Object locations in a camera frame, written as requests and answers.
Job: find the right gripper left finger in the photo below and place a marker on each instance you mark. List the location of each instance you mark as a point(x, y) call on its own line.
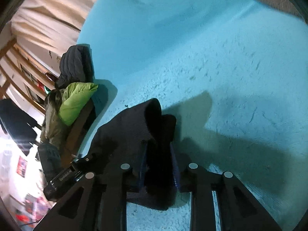
point(96, 201)

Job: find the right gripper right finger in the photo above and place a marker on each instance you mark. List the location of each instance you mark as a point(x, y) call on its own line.
point(219, 201)

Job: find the black pants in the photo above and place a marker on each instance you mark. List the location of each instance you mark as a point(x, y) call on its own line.
point(140, 136)

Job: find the olive green jacket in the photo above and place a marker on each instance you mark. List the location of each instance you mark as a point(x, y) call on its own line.
point(66, 139)

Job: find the dark grey quilted jacket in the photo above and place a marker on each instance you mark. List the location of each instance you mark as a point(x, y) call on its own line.
point(75, 66)

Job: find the turquoise fluffy bed blanket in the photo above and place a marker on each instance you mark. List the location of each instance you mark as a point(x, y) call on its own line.
point(233, 72)

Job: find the beige curtain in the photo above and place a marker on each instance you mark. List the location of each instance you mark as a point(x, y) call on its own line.
point(47, 28)

